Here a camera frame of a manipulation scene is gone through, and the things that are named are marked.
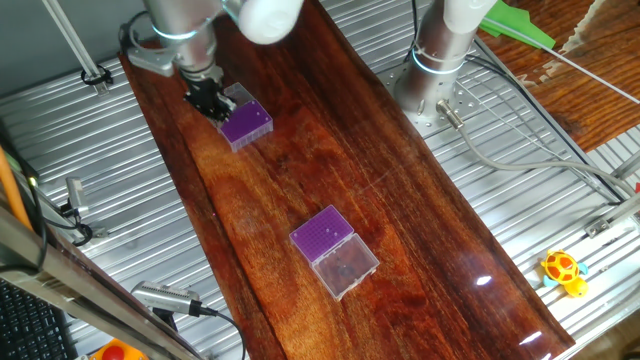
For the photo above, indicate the steel frame beam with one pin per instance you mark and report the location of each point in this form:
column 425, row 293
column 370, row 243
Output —
column 75, row 285

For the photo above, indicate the green plastic sheet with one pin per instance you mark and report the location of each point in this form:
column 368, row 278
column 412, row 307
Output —
column 517, row 22

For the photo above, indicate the silver bracket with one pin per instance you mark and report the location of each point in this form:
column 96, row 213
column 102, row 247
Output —
column 102, row 89

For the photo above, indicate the thin white rod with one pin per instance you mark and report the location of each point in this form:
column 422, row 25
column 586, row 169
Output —
column 590, row 75

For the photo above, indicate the black keyboard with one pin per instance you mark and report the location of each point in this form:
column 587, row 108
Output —
column 30, row 325

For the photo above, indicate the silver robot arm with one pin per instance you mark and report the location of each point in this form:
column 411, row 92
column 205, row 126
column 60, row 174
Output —
column 435, row 60

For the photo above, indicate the aluminium rail with bracket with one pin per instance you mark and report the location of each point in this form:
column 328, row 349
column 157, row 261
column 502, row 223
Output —
column 615, row 215

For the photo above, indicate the flat purple pipette tip holder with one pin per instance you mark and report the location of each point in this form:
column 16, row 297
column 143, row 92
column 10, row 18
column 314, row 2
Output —
column 320, row 235

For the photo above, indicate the orange pipe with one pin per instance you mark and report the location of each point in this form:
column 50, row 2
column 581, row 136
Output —
column 11, row 192

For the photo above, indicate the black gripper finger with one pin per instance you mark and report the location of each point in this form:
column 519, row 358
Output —
column 227, row 105
column 215, row 115

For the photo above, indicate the brown wooden side table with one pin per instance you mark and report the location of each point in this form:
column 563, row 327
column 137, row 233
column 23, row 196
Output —
column 600, row 115

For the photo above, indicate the silver ribbed camera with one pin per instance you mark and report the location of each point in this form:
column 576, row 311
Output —
column 162, row 296

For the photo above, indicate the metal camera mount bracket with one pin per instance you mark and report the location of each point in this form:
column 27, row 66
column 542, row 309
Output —
column 99, row 232

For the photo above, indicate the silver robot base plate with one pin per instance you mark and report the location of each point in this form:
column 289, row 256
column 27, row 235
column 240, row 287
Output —
column 465, row 107

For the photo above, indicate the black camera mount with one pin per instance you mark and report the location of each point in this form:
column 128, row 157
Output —
column 165, row 320

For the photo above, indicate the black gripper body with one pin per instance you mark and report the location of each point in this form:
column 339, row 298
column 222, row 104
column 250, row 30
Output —
column 202, row 94

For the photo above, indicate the tall purple pipette tip box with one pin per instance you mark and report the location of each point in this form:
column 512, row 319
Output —
column 247, row 129

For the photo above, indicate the silver aluminium pole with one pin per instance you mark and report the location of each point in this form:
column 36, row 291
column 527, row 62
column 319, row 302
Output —
column 72, row 42

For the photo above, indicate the yellow orange turtle toy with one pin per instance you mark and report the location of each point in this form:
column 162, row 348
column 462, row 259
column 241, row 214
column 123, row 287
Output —
column 562, row 270

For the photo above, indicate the orange box with red button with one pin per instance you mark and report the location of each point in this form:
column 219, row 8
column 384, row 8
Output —
column 115, row 351

